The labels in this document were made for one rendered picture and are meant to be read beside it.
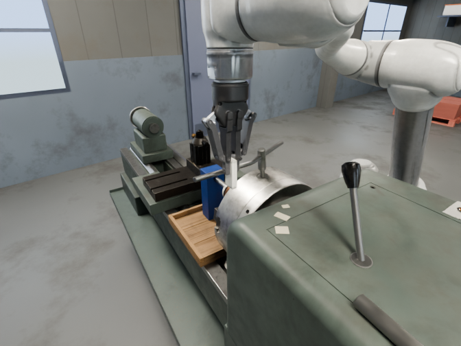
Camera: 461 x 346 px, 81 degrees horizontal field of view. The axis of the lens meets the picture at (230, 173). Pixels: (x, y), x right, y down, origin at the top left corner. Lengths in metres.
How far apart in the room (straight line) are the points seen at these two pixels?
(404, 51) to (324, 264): 0.62
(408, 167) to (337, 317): 0.78
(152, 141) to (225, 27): 1.33
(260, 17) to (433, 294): 0.48
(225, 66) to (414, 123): 0.66
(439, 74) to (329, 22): 0.52
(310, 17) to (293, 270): 0.37
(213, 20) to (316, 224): 0.42
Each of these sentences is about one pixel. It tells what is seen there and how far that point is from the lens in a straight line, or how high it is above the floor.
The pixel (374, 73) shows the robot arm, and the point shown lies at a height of 1.49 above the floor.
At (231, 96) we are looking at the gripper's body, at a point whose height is 1.49.
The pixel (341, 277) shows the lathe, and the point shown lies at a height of 1.25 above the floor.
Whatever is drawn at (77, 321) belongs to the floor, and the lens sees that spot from 2.14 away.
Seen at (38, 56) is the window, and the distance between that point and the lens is 3.76.
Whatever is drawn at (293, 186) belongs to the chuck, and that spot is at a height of 1.23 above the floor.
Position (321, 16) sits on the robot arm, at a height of 1.62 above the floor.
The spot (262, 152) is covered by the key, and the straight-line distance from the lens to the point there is 0.72.
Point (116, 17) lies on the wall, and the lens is 3.97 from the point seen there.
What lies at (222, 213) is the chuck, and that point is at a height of 1.15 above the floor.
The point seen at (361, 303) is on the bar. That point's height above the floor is 1.27.
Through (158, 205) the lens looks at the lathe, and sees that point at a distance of 1.25.
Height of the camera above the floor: 1.60
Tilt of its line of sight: 28 degrees down
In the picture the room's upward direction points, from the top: straight up
